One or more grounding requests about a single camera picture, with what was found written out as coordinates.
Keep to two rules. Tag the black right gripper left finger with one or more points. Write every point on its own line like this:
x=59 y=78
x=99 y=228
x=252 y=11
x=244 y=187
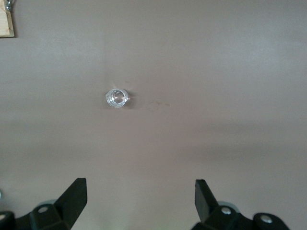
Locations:
x=69 y=203

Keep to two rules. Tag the wooden cutting board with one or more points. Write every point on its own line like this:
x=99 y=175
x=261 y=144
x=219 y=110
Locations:
x=6 y=26

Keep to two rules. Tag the clear glass measuring cup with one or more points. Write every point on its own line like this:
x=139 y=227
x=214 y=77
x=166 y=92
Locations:
x=116 y=98

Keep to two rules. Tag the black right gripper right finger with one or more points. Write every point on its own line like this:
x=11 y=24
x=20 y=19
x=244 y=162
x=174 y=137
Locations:
x=204 y=203

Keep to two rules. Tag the olive green bottle clear base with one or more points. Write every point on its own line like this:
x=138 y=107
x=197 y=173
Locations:
x=0 y=194

